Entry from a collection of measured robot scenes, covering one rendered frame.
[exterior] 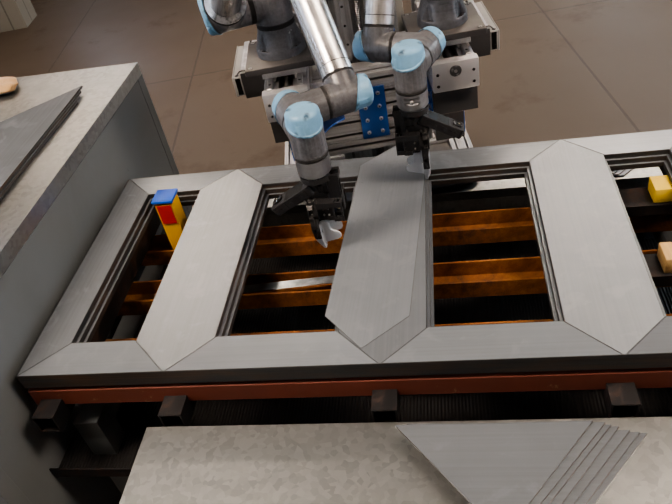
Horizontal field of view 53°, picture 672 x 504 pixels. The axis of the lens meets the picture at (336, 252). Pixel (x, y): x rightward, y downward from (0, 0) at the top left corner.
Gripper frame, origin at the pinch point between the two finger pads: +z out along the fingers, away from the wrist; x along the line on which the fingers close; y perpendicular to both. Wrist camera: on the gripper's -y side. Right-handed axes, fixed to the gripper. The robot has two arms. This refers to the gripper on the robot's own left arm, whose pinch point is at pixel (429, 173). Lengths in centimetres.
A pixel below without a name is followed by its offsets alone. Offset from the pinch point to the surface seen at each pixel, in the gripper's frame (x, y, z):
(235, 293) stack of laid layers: 38, 45, 3
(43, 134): -4, 102, -21
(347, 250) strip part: 27.6, 19.2, 0.7
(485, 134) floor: -159, -23, 86
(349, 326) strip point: 52, 17, 1
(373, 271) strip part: 35.5, 12.7, 0.7
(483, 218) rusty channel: -0.4, -13.3, 16.2
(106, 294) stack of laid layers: 35, 78, 3
